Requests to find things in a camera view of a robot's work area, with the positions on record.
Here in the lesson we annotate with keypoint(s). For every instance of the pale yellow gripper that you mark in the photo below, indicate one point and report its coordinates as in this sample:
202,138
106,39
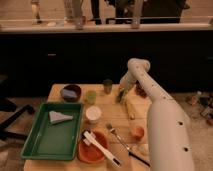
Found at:
127,89

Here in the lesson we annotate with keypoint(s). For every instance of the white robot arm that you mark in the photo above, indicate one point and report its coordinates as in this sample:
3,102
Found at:
169,147

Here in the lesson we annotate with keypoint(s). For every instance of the green plastic tray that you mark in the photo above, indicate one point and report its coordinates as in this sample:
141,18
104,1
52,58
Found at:
47,141

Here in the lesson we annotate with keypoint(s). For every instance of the brown pine cone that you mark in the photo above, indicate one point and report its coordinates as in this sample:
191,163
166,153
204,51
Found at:
139,91

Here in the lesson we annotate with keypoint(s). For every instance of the dark metal cup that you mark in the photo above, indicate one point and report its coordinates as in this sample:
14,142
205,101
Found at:
107,85

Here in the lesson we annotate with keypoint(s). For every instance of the green plastic cup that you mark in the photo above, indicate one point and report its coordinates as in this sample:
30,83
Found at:
91,97

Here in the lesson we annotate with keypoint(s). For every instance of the white cup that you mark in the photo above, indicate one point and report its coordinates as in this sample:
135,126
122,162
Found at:
93,114

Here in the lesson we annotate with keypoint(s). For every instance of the silver fork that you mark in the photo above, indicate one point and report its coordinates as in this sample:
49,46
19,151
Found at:
112,130

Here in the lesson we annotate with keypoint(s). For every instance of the red apple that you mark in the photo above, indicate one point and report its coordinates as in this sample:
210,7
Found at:
137,132

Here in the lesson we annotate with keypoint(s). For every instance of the dark brown bowl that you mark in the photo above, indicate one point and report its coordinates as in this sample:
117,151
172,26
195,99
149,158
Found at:
74,88

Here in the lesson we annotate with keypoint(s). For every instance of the beige rectangular block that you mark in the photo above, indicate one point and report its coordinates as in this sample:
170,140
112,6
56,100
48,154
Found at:
143,149

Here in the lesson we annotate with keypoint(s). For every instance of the orange bowl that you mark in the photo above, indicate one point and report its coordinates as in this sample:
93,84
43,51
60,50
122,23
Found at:
90,153

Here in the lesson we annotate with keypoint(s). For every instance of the grey triangular sponge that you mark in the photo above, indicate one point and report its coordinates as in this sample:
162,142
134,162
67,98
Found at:
57,117

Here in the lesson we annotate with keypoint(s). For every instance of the black office chair base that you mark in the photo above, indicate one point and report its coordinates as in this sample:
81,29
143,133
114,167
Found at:
8,106

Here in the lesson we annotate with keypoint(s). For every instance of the white handled brush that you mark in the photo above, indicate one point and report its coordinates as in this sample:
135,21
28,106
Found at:
89,139

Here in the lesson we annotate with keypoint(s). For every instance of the black handled knife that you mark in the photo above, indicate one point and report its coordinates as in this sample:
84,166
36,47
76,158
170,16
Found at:
138,158

